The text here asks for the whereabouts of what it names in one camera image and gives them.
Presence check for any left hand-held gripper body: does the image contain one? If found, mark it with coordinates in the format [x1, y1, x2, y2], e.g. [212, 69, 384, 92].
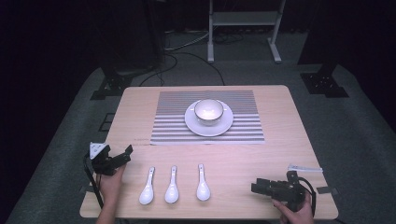
[89, 141, 132, 177]

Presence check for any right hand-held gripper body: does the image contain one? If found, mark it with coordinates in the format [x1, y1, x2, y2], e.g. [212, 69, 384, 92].
[269, 163, 324, 213]

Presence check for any person's left hand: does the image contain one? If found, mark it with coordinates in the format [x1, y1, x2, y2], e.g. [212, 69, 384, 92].
[96, 163, 127, 207]

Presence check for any person's right hand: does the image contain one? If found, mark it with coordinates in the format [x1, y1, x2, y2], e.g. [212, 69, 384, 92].
[272, 191, 316, 224]

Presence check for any white ceramic spoon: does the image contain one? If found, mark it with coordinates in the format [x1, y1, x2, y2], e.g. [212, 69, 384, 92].
[163, 164, 180, 204]
[138, 166, 156, 206]
[195, 163, 212, 203]

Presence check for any striped grey placemat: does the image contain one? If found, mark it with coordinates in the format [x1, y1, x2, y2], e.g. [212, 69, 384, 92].
[149, 90, 266, 146]

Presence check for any black stand base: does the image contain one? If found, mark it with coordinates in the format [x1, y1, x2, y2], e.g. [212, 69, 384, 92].
[90, 65, 150, 101]
[299, 62, 350, 99]

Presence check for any white round plate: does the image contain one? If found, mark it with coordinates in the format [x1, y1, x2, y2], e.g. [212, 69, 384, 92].
[184, 99, 234, 138]

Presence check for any white bowl with dark rim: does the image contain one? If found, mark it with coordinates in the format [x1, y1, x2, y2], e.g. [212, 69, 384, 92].
[190, 98, 227, 127]

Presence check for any white metal stand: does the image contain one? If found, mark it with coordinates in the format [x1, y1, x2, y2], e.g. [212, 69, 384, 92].
[206, 0, 287, 65]

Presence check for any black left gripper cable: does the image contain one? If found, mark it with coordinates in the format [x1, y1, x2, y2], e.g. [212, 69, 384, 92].
[82, 152, 105, 209]

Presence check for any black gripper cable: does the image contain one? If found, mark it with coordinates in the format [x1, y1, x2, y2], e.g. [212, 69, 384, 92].
[82, 152, 105, 209]
[297, 175, 318, 218]

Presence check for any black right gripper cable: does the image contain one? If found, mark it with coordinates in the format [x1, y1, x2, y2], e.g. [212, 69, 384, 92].
[297, 175, 318, 218]

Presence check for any black floor cable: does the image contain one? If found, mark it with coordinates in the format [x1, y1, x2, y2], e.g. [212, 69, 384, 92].
[138, 51, 226, 88]

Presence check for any grey floor cable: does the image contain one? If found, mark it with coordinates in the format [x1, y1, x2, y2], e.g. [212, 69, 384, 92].
[163, 30, 210, 52]

